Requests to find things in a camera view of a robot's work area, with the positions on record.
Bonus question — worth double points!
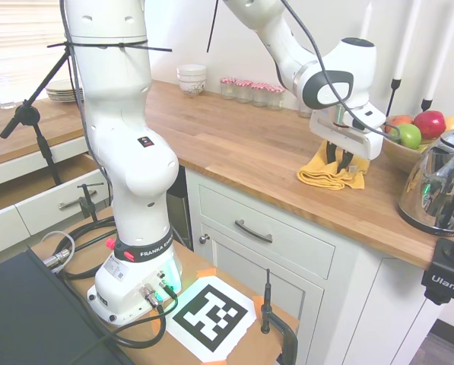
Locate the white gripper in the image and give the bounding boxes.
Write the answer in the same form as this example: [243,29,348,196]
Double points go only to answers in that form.
[309,109,384,170]

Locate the yellow terry towel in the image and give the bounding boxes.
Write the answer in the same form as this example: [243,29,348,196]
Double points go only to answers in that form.
[297,141,371,191]

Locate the wooden fruit bowl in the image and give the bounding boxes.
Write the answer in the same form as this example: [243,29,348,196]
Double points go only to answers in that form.
[382,135,427,174]

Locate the orange round fruit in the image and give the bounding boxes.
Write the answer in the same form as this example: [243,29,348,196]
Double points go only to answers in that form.
[386,115,414,129]

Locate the green apple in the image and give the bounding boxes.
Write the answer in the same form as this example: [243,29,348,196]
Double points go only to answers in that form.
[395,123,423,149]

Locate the glass jar red checked lid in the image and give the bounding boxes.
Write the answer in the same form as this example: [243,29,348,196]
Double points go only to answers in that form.
[251,82,270,108]
[235,79,254,104]
[220,77,238,101]
[266,85,287,112]

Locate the red apple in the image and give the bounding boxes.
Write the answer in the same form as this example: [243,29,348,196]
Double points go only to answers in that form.
[412,109,447,140]

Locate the chrome electric kettle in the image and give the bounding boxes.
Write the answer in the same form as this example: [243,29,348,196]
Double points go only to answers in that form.
[397,127,454,233]

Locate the white kitchen cabinet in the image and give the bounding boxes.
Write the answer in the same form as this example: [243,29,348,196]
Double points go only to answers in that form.
[184,167,446,365]

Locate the white bowl floral print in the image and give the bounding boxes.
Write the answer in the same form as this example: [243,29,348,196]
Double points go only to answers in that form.
[179,81,207,100]

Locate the black appliance front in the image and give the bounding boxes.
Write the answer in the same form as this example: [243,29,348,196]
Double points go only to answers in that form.
[168,165,195,252]

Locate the large black screw clamp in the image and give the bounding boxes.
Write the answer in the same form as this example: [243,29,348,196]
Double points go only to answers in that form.
[259,268,300,365]

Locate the black white marker sheet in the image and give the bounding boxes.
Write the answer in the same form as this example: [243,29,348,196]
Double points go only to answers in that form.
[165,275,258,362]

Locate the wooden robot mounting table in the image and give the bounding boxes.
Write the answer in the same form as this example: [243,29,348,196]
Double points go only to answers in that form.
[27,216,300,365]

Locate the small black screw clamp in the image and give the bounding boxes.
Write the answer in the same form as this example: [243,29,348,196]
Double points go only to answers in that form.
[77,183,105,224]

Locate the stacked white plates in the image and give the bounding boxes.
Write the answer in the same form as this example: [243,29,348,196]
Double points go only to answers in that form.
[46,78,84,103]

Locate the open white drawer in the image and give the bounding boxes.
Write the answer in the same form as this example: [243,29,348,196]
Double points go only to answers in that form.
[0,135,118,263]

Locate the black boom stand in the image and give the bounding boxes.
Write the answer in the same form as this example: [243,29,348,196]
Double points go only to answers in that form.
[0,41,74,186]

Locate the white window blind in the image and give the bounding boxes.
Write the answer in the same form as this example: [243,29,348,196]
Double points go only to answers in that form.
[0,0,66,79]

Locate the black flat case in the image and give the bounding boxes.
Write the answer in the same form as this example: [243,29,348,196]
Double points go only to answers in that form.
[0,249,125,365]

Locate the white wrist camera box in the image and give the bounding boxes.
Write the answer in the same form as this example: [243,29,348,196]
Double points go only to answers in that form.
[342,106,387,134]

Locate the dark wrist camera cable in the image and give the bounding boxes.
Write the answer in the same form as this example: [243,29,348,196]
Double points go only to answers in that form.
[282,0,403,142]

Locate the metal drawer handle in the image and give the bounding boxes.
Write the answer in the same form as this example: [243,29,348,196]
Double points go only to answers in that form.
[58,189,98,211]
[233,219,274,244]

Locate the black camera stand clamp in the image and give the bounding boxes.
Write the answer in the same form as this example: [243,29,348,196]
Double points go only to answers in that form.
[420,227,454,306]

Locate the grey cable tied to arm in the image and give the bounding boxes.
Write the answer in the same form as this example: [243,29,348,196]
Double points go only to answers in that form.
[59,0,114,214]

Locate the thick black cable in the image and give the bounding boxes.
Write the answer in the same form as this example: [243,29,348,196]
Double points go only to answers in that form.
[61,218,118,281]

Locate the thin black cable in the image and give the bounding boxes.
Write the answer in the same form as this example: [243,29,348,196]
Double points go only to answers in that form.
[108,283,179,349]

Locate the grey cable metal connector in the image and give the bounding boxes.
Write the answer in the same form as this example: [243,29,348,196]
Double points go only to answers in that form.
[40,231,76,271]

